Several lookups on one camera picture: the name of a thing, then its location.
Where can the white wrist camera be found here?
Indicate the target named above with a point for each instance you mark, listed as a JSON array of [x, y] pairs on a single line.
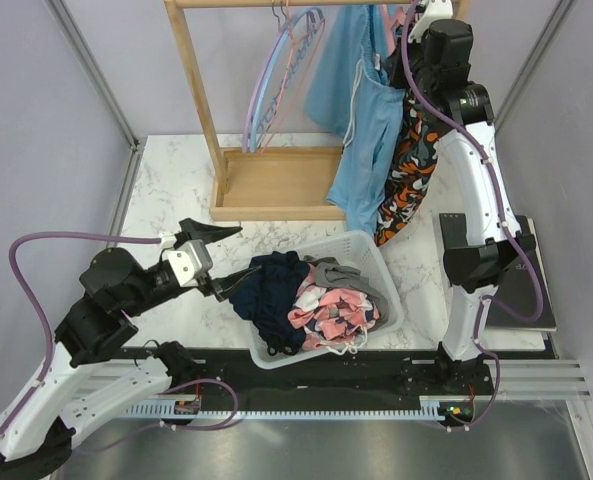
[[433, 12], [189, 262]]

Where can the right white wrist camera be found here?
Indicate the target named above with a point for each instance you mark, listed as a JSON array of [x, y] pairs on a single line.
[[433, 12]]

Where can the wooden clothes rack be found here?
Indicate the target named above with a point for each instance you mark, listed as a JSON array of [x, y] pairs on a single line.
[[281, 184]]

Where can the blue hanger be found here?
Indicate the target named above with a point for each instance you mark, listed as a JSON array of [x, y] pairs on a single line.
[[258, 110]]

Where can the purple hanger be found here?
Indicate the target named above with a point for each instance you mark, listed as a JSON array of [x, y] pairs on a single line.
[[246, 135]]

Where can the blue cable duct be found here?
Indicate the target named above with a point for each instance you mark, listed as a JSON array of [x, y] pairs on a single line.
[[168, 410]]

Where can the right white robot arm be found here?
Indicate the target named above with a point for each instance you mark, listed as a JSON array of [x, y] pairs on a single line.
[[432, 59]]

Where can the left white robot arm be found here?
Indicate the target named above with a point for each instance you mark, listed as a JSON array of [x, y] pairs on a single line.
[[44, 424]]

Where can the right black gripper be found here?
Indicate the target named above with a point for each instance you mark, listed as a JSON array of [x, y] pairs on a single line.
[[394, 67]]

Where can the thick pink hanger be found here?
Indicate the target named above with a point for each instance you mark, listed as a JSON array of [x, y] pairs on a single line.
[[391, 21]]

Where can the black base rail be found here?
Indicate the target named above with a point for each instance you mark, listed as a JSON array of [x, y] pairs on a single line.
[[372, 379]]

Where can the pink patterned garment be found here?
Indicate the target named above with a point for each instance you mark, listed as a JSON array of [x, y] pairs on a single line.
[[333, 318]]

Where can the black notebook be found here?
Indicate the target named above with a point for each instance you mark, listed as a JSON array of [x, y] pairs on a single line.
[[515, 286]]

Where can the thin pink hanger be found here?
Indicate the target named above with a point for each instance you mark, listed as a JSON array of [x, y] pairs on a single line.
[[289, 72]]

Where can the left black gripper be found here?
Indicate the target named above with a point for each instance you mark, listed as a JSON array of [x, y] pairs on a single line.
[[224, 285]]

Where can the grey garment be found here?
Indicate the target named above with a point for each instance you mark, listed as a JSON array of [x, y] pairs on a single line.
[[327, 272]]

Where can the light blue shorts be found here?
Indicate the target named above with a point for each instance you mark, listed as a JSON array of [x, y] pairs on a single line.
[[350, 97]]

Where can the orange camouflage shorts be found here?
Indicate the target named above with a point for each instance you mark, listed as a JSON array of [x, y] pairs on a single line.
[[413, 164]]

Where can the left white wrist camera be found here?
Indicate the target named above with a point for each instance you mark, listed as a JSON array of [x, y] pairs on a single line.
[[189, 262]]

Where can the navy blue garment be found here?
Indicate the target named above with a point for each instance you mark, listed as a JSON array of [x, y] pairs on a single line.
[[267, 296]]

